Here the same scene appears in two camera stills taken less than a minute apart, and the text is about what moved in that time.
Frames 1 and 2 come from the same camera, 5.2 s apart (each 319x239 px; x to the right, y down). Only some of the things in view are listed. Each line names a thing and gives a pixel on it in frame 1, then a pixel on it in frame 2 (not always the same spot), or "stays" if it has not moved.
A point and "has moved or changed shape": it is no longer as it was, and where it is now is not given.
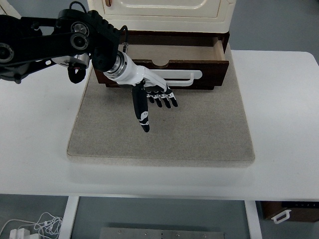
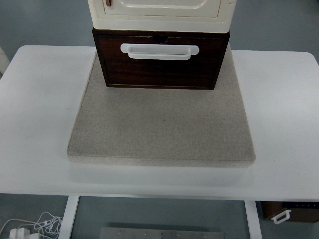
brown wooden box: (306, 211) stays
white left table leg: (66, 229) stays
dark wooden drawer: (204, 54) has moved or changed shape
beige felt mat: (208, 126) stays
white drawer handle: (179, 74) -> (160, 52)
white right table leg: (252, 219) stays
